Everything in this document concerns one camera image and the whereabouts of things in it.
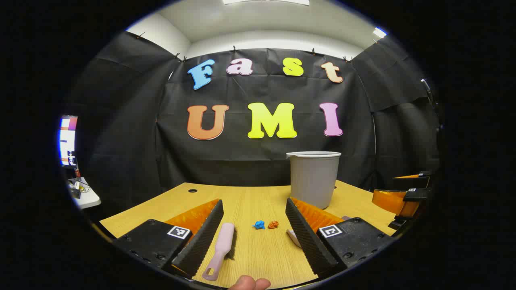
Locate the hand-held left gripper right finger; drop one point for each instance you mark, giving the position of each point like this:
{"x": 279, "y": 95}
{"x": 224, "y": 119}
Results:
{"x": 306, "y": 237}

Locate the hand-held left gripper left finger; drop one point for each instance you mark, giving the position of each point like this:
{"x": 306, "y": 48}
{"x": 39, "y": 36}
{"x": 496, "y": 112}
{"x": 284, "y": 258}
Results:
{"x": 201, "y": 237}

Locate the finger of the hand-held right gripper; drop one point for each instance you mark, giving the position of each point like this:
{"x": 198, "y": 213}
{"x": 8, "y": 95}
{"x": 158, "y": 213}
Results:
{"x": 387, "y": 200}
{"x": 419, "y": 175}

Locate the pink grey dustpan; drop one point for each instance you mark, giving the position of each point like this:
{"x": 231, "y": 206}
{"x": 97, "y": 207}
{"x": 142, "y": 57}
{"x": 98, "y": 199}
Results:
{"x": 293, "y": 237}

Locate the small pink broom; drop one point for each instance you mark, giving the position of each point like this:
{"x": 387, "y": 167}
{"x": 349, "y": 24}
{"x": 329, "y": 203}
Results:
{"x": 225, "y": 241}

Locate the orange paper ball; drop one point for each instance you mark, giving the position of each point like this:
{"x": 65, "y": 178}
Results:
{"x": 273, "y": 224}

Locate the blue paper ball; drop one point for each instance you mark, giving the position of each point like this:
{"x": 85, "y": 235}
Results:
{"x": 259, "y": 224}

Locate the grey ribbed garbage bin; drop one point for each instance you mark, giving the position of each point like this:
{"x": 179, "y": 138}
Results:
{"x": 314, "y": 181}

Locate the black backdrop cloth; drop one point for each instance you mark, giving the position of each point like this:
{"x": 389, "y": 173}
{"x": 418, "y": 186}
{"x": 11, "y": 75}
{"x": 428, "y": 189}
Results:
{"x": 262, "y": 161}

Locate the white side table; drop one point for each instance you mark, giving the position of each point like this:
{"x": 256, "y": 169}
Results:
{"x": 86, "y": 197}

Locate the ceiling light panel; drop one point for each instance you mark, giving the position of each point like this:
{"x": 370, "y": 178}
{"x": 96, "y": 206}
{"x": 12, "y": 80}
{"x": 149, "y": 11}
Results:
{"x": 266, "y": 2}
{"x": 379, "y": 32}

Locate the computer monitor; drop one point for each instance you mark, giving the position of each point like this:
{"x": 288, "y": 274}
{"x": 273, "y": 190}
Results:
{"x": 67, "y": 141}

